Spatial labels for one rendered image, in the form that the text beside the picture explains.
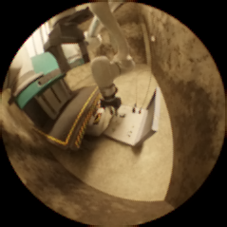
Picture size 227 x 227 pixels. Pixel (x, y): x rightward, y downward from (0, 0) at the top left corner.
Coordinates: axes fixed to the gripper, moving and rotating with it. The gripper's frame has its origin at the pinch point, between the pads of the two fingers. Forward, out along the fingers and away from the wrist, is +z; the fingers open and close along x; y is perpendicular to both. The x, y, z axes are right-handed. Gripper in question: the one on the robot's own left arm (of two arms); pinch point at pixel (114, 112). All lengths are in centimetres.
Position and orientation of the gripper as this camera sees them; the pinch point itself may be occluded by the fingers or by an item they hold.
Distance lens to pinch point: 52.8
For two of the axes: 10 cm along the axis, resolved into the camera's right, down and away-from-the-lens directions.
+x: 8.6, 2.2, -4.7
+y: -4.7, 7.0, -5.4
